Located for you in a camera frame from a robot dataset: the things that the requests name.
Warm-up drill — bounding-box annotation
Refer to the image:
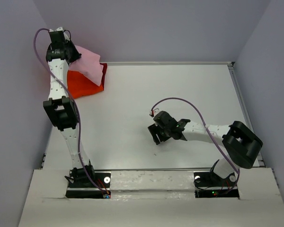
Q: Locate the orange folded t shirt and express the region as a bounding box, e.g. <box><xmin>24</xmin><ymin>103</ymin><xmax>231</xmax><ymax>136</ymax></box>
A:
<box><xmin>67</xmin><ymin>71</ymin><xmax>101</xmax><ymax>99</ymax></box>

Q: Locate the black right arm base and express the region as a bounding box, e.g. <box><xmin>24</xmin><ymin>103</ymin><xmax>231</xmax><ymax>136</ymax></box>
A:
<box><xmin>193</xmin><ymin>172</ymin><xmax>240</xmax><ymax>199</ymax></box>

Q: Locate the pink t shirt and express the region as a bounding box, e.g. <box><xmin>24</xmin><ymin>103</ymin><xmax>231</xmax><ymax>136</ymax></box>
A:
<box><xmin>69</xmin><ymin>45</ymin><xmax>103</xmax><ymax>86</ymax></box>

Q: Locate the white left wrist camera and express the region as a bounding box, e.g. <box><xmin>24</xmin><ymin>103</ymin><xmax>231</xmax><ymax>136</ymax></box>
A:
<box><xmin>49</xmin><ymin>27</ymin><xmax>64</xmax><ymax>33</ymax></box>

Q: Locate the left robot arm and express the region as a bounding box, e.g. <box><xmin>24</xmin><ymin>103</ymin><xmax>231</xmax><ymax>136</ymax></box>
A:
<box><xmin>43</xmin><ymin>27</ymin><xmax>95</xmax><ymax>188</ymax></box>

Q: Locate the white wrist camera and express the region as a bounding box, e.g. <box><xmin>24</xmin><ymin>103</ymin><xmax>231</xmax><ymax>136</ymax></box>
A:
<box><xmin>150</xmin><ymin>108</ymin><xmax>160</xmax><ymax>117</ymax></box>
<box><xmin>49</xmin><ymin>27</ymin><xmax>64</xmax><ymax>33</ymax></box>

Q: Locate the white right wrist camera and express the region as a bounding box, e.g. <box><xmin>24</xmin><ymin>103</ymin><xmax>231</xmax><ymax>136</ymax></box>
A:
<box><xmin>150</xmin><ymin>108</ymin><xmax>160</xmax><ymax>117</ymax></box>

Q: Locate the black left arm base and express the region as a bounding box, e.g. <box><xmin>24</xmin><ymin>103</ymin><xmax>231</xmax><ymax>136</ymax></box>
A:
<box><xmin>64</xmin><ymin>171</ymin><xmax>111</xmax><ymax>199</ymax></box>

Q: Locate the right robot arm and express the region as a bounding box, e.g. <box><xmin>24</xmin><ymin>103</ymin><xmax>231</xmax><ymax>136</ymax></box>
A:
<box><xmin>148</xmin><ymin>111</ymin><xmax>263</xmax><ymax>185</ymax></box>

